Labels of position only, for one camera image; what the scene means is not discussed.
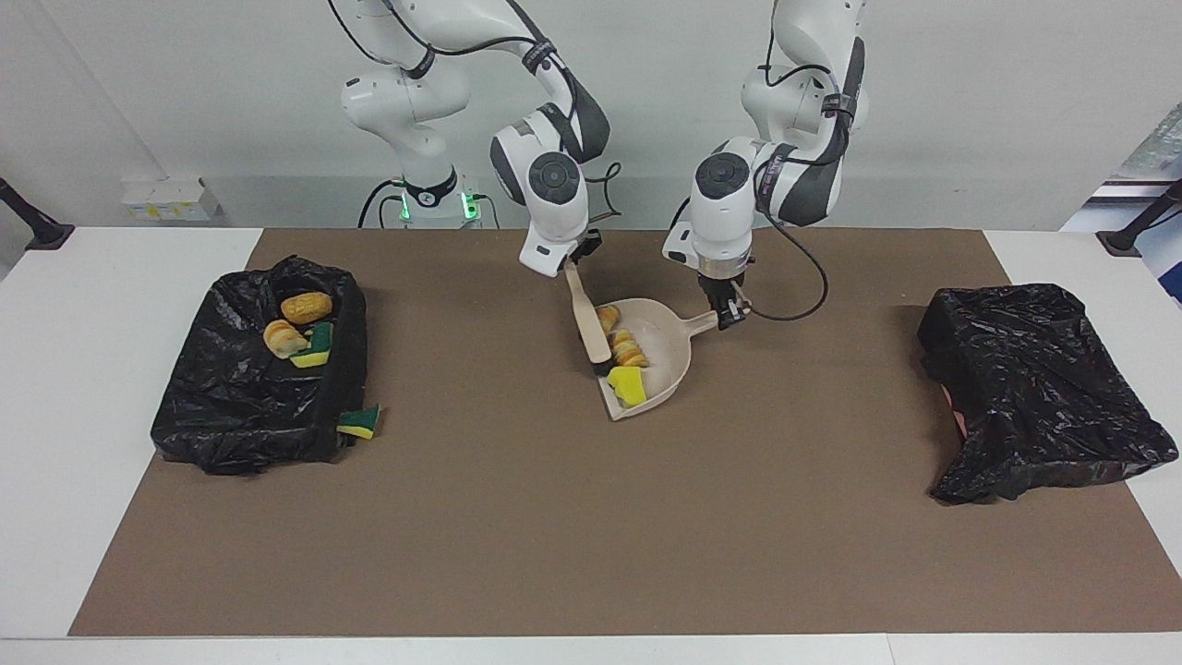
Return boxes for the green and yellow sponge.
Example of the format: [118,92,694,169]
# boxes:
[336,404,381,441]
[291,321,334,369]

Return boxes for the beige hand brush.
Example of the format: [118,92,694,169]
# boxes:
[563,261,614,378]

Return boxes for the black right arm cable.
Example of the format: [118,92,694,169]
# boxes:
[328,0,621,223]

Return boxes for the round golden bread bun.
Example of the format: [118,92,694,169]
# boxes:
[282,292,333,325]

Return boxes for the black bag over pink bin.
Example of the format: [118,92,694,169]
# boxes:
[918,284,1180,505]

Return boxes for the brown paper table mat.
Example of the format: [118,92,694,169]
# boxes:
[69,228,1182,636]

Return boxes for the black base power cable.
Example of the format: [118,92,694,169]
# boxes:
[358,178,407,229]

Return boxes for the beige plastic dustpan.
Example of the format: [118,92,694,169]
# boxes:
[594,297,719,422]

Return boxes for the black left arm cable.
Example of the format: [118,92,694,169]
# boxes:
[753,55,829,322]

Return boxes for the white tissue box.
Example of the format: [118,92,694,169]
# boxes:
[121,177,221,223]

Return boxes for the black bag lined bin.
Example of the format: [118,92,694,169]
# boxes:
[151,255,368,477]

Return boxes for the plain yellow sponge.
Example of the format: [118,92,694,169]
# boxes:
[607,366,649,408]

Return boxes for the black camera stand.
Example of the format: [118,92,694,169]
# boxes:
[0,175,75,251]
[1096,180,1182,258]

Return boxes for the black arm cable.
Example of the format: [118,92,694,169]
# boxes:
[328,0,621,223]
[753,55,829,322]

